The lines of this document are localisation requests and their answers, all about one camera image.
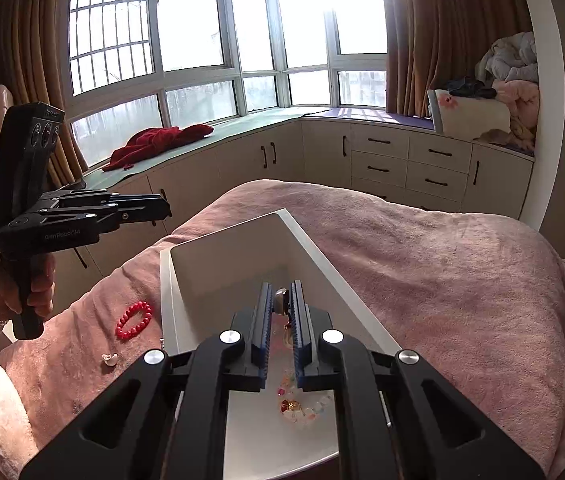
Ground white rectangular tray box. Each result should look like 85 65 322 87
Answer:
160 209 400 479

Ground red bead bracelet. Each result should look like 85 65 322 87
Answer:
114 300 154 343

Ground person's left hand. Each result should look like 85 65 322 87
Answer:
0 255 56 322

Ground red cloth on sill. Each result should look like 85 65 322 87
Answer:
102 124 213 171

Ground brown left curtain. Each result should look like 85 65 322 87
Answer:
0 0 88 214

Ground brown curtain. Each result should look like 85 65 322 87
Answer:
0 0 88 214
385 0 532 117

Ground pink bed blanket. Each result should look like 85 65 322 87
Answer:
0 180 565 478

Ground beige window seat cabinets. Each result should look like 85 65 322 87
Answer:
54 112 534 312

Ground white pillow with flower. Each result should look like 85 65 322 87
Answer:
427 90 511 141

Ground pile of clothes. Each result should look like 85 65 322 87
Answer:
437 32 541 155

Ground brown right curtain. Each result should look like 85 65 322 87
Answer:
385 0 532 117

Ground bay window frame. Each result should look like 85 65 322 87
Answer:
66 0 387 166

